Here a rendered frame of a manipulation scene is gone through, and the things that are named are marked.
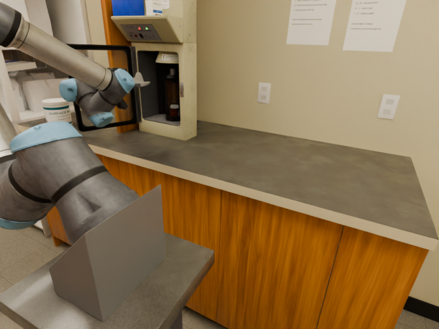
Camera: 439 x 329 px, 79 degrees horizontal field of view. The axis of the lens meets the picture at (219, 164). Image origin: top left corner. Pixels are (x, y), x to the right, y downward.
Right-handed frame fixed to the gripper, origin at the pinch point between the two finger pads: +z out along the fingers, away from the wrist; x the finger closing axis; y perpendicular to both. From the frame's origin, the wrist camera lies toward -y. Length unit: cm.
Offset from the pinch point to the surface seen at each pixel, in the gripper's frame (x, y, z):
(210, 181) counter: -46, -31, -15
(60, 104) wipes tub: 57, -16, -4
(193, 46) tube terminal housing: -14.2, 14.5, 25.4
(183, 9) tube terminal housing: -14.4, 29.3, 18.1
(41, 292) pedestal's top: -43, -26, -77
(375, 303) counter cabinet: -110, -63, -14
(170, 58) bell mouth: -4.0, 8.9, 19.7
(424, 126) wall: -120, -19, 58
